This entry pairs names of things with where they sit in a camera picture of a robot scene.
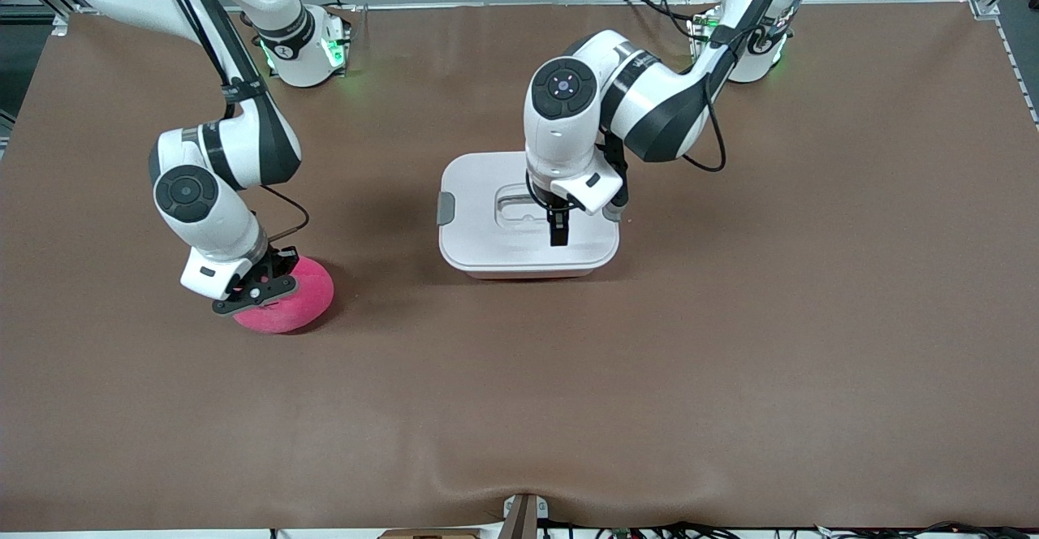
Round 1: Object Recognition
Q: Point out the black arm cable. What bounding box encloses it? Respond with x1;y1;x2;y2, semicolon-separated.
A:
682;0;822;173
154;0;311;246

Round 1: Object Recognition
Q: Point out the white box lid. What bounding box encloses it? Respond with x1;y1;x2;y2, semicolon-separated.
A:
436;152;622;274

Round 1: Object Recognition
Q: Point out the pink plush toy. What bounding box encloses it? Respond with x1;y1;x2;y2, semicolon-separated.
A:
231;257;335;335

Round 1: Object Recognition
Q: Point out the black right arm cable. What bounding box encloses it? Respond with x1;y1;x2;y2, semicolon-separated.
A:
154;0;311;246

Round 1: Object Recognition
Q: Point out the brown table mat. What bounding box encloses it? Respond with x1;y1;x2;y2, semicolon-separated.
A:
0;2;1039;533

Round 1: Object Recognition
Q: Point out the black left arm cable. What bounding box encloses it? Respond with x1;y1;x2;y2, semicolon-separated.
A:
682;0;822;173

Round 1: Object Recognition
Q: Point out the pink plastic box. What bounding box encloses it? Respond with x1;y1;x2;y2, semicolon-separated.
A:
467;267;597;282

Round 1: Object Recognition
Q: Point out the metal table edge bracket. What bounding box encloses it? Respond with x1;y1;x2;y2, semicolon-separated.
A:
503;493;549;539

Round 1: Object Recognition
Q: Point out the brown cardboard piece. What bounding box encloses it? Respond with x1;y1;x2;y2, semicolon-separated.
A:
380;528;484;539

